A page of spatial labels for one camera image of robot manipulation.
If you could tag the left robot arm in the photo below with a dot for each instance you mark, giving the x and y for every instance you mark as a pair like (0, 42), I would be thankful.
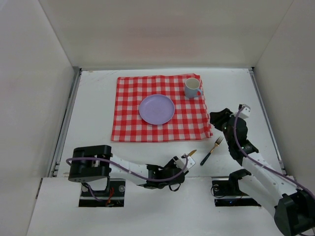
(93, 163)

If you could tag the lilac plastic plate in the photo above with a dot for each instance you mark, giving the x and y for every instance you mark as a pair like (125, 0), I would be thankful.
(157, 109)

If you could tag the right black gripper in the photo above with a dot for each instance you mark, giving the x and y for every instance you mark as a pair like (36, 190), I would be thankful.
(225, 120)

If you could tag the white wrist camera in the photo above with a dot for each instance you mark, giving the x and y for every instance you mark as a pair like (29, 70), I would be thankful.
(245, 111)
(188, 161)

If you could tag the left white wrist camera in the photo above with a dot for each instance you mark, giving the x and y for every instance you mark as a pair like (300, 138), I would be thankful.
(188, 161)

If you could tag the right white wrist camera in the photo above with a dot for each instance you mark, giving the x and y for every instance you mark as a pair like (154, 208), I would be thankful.
(245, 111)

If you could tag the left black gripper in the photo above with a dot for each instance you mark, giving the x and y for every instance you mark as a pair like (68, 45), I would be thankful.
(175, 164)

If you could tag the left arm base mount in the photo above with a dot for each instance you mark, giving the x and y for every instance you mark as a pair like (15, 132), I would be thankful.
(112, 195)

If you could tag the gold fork dark handle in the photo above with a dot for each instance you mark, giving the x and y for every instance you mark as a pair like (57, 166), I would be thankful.
(216, 144)

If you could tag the red white checkered cloth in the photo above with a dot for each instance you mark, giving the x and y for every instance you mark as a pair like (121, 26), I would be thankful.
(190, 120)

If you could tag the gold knife dark handle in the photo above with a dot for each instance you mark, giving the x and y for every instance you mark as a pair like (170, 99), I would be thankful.
(191, 153)

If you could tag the white mug blue handle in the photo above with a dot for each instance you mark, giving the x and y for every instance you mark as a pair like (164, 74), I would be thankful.
(192, 88)

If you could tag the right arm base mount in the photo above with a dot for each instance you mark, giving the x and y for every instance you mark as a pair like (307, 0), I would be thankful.
(226, 192)

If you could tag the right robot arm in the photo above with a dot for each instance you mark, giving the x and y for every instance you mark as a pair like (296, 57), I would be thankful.
(291, 205)

